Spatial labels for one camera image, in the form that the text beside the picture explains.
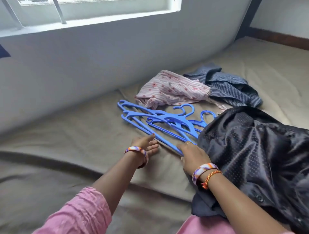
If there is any person's right hand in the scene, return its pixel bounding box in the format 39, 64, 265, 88
177, 141, 213, 177

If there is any person's left hand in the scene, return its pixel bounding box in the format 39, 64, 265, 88
130, 133, 160, 158

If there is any pile of blue hangers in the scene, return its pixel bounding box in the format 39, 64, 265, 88
117, 100, 219, 156

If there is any pink floral striped garment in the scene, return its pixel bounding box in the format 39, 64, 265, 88
135, 69, 228, 111

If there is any blue striped shirt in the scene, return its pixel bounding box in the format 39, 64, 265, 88
183, 63, 264, 108

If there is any person's left forearm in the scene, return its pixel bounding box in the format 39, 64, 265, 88
92, 153, 145, 215

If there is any person's right forearm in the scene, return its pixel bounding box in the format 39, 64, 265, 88
208, 174, 290, 234

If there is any bed with beige sheet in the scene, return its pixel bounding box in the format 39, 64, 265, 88
0, 36, 309, 234

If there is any dark wooden bed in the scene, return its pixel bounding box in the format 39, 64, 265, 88
235, 0, 309, 51

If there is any striped orange purple bangle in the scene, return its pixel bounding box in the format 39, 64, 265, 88
124, 146, 149, 169

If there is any striped white purple bangle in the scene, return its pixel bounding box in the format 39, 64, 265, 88
191, 162, 220, 186

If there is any white framed window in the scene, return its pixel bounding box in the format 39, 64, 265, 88
0, 0, 183, 38

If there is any blue curtain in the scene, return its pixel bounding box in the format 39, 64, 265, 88
0, 44, 11, 59

